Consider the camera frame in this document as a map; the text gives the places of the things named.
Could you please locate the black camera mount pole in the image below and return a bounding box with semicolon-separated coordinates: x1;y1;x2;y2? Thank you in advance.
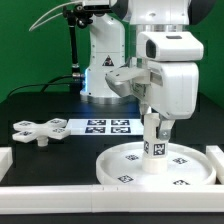
63;4;92;81

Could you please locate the white marker sheet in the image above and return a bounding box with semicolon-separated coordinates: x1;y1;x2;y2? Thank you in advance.
66;119;143;136

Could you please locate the white cable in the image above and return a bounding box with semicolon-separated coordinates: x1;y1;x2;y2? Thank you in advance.
28;0;85;32

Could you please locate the white cross-shaped table base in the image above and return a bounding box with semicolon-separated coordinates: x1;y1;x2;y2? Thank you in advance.
12;118;71;147

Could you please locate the black cable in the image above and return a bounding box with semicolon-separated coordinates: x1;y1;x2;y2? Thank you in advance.
6;74;84;99

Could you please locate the white round table top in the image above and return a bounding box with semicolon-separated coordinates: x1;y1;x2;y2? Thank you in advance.
96;142;216;186

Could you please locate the white right fence bar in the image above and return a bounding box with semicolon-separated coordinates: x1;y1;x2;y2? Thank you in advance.
206;145;224;185

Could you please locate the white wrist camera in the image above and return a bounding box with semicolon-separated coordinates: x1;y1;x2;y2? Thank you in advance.
136;31;204;61

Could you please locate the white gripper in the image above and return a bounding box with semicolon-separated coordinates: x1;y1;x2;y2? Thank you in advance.
105;61;199;140

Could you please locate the white left fence bar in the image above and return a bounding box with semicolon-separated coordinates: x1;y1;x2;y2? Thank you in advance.
0;147;13;181

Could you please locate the white front fence bar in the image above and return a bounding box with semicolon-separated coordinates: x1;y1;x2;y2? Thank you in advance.
0;185;224;214

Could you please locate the white fence bar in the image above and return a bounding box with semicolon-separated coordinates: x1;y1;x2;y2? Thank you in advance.
206;145;224;185
0;185;224;214
0;147;13;181

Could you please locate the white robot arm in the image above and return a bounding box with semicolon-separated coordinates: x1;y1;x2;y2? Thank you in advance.
81;0;216;141

